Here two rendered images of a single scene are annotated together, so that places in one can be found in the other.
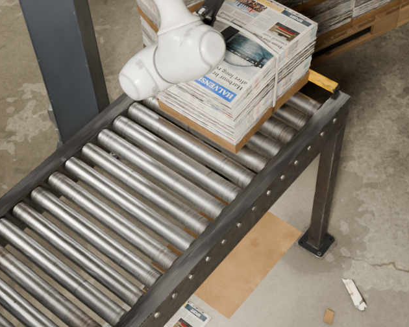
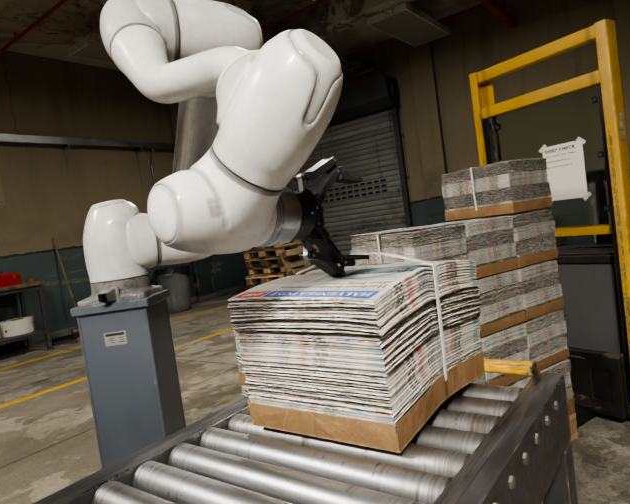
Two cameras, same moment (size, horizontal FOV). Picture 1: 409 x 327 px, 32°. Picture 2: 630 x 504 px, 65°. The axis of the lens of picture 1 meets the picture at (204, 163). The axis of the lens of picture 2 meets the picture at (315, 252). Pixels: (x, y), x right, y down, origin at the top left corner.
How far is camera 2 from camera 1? 1.36 m
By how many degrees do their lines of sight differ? 49
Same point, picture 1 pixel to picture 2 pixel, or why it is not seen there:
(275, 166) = (488, 458)
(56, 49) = (129, 449)
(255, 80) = (406, 278)
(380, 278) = not seen: outside the picture
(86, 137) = (110, 473)
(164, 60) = (227, 116)
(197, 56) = (284, 47)
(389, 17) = not seen: hidden behind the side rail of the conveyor
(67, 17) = (145, 392)
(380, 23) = not seen: hidden behind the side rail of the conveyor
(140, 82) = (183, 184)
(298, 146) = (516, 429)
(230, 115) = (375, 331)
